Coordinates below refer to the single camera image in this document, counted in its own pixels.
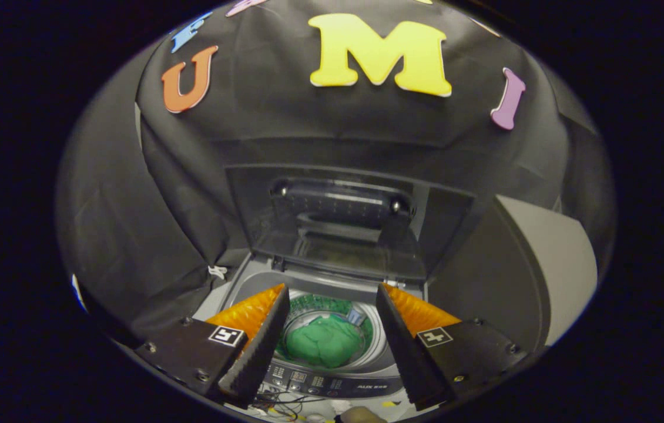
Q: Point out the beige cabinet with dark frame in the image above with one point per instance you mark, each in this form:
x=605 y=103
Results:
x=555 y=264

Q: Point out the black backdrop cloth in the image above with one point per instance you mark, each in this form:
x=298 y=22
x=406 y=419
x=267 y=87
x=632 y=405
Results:
x=308 y=123

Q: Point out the dark glass washing machine lid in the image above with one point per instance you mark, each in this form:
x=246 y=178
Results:
x=344 y=235

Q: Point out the person's leg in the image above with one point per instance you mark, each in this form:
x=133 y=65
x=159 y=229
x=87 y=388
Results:
x=361 y=415

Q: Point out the green polo shirt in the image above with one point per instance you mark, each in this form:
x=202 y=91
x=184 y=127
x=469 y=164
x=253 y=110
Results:
x=323 y=343

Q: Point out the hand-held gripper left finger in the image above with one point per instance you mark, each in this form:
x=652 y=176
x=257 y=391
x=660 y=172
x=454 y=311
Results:
x=258 y=346

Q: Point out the grey top-load washing machine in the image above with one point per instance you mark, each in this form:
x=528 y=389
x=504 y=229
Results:
x=332 y=382

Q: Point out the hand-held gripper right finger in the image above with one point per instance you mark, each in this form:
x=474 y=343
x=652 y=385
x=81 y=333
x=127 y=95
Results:
x=405 y=352

